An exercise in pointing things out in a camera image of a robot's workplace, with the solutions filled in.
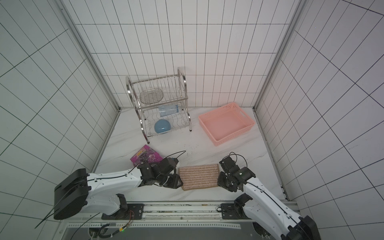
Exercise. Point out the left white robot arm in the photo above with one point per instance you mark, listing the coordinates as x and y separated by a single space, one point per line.
83 192

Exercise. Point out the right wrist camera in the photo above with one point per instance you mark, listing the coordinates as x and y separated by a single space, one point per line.
229 166

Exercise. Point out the orange striped square dishcloth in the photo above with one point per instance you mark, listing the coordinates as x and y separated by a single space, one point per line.
199 177

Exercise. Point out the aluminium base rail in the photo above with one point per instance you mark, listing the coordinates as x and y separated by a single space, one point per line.
170 221

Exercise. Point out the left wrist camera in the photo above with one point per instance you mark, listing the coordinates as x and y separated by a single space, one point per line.
169 165

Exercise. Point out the purple snack packet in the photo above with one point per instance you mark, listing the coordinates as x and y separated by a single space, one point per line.
145 155

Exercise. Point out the steel two-tier dish rack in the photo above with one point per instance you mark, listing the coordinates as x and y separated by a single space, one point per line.
161 103

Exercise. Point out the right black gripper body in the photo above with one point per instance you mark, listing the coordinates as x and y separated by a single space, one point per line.
225 181

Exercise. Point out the round metal mesh strainer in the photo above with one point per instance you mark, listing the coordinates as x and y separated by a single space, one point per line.
151 96

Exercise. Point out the pink plastic basket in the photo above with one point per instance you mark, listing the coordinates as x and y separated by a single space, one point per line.
226 123

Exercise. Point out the blue bowl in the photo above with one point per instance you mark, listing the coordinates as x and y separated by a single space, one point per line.
162 126

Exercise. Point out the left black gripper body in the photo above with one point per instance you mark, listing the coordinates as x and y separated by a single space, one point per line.
169 181

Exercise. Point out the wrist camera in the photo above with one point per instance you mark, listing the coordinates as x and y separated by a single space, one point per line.
169 165
229 166

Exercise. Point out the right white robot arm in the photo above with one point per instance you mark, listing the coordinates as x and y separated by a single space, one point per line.
260 205

